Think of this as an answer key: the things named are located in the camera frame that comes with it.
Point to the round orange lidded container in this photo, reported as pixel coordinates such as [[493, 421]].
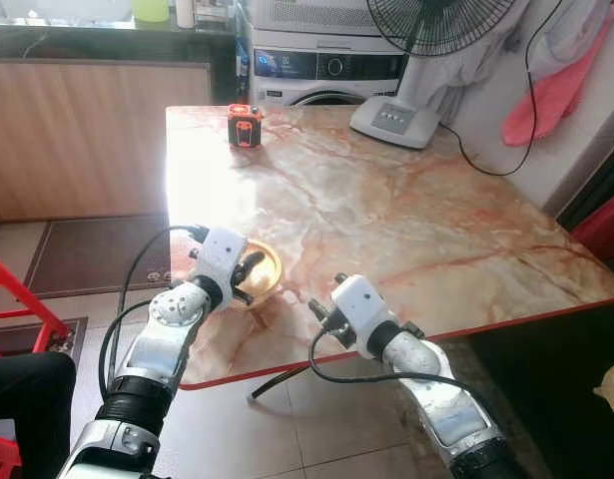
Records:
[[271, 277]]

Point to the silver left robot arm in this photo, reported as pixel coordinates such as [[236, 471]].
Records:
[[162, 344]]

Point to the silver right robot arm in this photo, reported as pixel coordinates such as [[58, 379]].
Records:
[[441, 404]]

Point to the metal table leg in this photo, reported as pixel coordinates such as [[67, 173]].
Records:
[[277, 384]]

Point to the orange black laser level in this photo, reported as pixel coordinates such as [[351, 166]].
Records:
[[244, 127]]

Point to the dark brown floor mat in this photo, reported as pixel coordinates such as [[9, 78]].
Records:
[[87, 255]]

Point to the black fan white base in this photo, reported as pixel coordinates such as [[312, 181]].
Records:
[[394, 122]]

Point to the wooden cabinet panel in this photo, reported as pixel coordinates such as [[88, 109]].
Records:
[[87, 140]]

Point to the white washing machine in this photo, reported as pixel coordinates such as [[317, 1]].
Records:
[[326, 66]]

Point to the dark patterned floor mat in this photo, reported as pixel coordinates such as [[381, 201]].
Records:
[[27, 337]]

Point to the red plastic chair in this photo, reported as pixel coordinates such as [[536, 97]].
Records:
[[12, 291]]

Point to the person's leg black trousers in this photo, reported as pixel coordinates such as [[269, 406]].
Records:
[[27, 399]]

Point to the red fabric item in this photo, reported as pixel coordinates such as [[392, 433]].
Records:
[[601, 228]]

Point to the white dryer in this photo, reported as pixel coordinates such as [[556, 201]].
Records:
[[306, 14]]

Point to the white bottle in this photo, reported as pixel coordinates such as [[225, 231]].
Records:
[[184, 12]]

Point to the yellow-green plastic cup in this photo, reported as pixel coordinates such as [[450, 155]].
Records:
[[151, 9]]

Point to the black stone countertop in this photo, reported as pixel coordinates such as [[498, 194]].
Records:
[[87, 42]]

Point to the white basin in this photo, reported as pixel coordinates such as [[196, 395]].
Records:
[[62, 8]]

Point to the pink hanging cloth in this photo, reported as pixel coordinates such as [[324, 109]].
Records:
[[554, 95]]

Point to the pale grey hanging garment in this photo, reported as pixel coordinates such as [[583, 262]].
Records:
[[566, 30]]

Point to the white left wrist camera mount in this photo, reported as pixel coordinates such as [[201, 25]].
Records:
[[219, 249]]

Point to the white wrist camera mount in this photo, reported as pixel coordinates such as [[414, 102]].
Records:
[[361, 307], [219, 249]]

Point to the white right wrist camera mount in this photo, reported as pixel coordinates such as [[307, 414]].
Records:
[[361, 307]]

